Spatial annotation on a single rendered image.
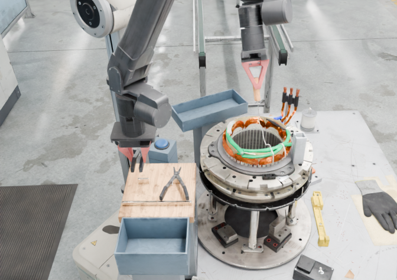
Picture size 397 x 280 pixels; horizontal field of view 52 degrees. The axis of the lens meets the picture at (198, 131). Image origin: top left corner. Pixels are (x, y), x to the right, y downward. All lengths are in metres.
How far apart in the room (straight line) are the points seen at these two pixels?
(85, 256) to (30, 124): 1.66
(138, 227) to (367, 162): 0.97
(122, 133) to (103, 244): 1.17
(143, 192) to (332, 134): 0.95
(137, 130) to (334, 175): 0.89
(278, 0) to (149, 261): 0.68
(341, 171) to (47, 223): 1.69
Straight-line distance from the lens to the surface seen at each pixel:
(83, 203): 2.62
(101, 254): 2.01
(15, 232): 2.60
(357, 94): 3.62
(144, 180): 1.10
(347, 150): 1.72
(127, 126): 0.91
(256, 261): 1.27
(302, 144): 1.09
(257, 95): 1.05
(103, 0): 1.16
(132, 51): 0.80
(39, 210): 2.66
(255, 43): 1.01
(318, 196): 1.46
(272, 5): 0.99
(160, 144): 1.27
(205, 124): 1.37
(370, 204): 1.50
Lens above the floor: 1.84
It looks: 37 degrees down
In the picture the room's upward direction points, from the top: 2 degrees counter-clockwise
